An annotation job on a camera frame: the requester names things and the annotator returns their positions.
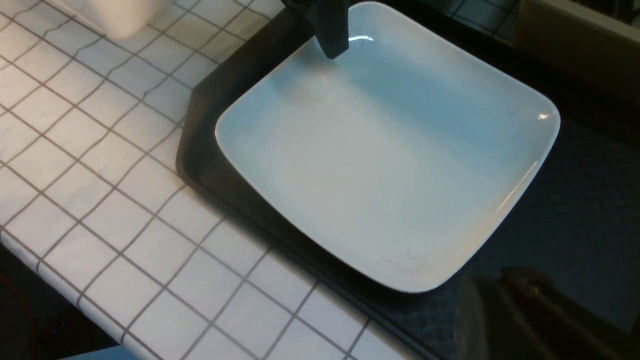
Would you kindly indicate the brown plastic chopstick bin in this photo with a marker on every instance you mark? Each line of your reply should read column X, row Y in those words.
column 596, row 41

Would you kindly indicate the large white square plate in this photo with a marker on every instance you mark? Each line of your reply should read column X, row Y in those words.
column 400, row 157

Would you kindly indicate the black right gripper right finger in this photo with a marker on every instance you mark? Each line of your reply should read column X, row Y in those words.
column 522, row 316

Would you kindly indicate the large white plastic tub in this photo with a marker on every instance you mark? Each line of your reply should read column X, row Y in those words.
column 116, row 19

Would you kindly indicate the black plastic serving tray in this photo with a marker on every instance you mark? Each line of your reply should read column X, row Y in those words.
column 578, row 221

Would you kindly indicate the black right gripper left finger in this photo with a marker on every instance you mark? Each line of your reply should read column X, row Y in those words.
column 329, row 20

